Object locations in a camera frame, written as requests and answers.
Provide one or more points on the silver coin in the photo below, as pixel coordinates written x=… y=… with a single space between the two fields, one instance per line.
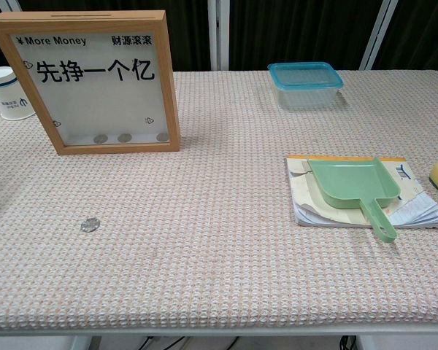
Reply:
x=125 y=138
x=90 y=224
x=100 y=139
x=162 y=137

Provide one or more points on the pink woven tablecloth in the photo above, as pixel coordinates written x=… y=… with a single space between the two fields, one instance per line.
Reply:
x=219 y=262

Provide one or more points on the worn paper notebook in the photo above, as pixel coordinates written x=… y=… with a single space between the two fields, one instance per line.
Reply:
x=314 y=208

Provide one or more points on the clear container blue lid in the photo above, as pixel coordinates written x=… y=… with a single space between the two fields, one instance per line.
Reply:
x=304 y=82

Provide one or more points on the green plastic dustpan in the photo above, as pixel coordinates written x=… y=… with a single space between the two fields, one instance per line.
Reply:
x=350 y=184

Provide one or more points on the black curtain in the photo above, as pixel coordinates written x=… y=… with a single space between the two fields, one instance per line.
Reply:
x=423 y=33
x=295 y=29
x=190 y=36

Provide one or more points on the white paper cup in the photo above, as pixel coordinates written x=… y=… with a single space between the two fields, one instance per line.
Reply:
x=5 y=95

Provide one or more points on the wooden frame money box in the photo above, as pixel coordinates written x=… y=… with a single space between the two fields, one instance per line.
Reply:
x=95 y=149

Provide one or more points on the white frame post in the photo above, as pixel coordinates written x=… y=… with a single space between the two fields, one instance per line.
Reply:
x=377 y=36
x=219 y=36

